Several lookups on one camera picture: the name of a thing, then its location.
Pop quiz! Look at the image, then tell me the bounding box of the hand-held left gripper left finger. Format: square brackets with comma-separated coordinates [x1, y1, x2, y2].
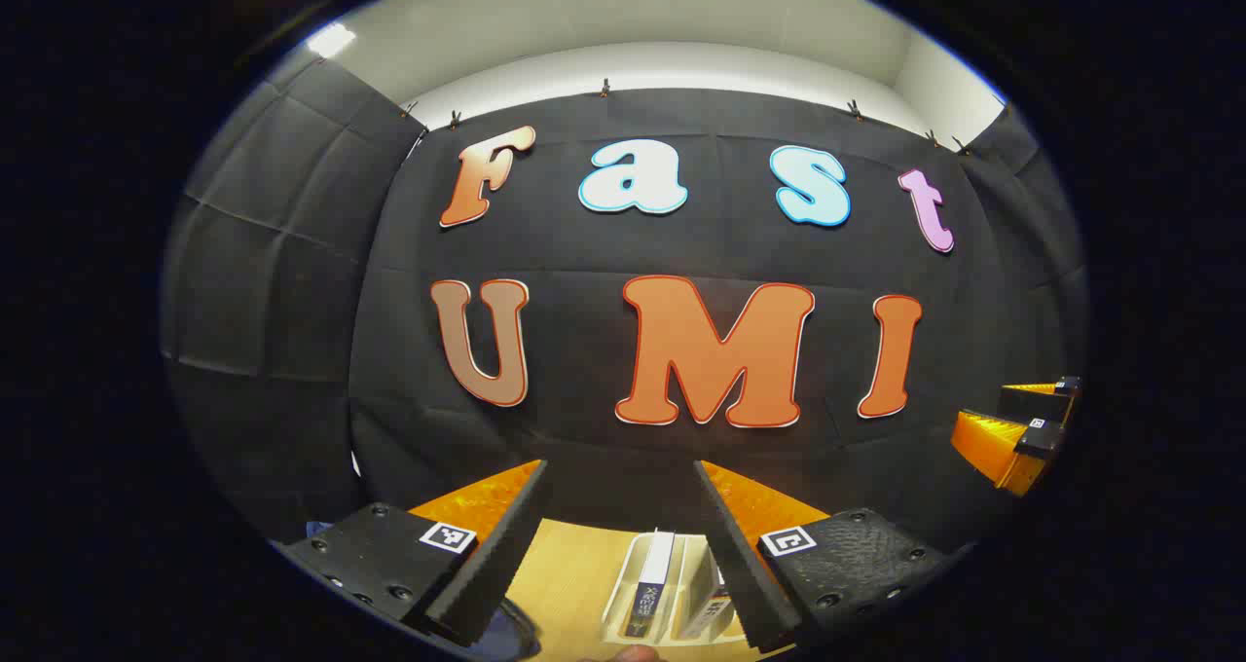
[282, 460, 549, 646]

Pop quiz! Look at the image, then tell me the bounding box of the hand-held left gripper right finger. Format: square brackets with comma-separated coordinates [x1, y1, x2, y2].
[693, 460, 974, 653]

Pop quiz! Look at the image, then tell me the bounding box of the white bookshelf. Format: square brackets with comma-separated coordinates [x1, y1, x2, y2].
[599, 531, 755, 645]

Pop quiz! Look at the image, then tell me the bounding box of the blue schoolbag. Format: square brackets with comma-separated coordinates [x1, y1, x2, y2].
[304, 519, 544, 661]

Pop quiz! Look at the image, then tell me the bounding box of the dark blue book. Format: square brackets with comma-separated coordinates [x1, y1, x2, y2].
[623, 531, 678, 639]

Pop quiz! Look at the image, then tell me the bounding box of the black backdrop cloth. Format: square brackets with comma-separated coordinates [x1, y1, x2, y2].
[161, 54, 1089, 556]

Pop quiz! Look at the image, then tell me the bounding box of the ceiling light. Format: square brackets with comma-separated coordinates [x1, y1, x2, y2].
[307, 21, 358, 59]

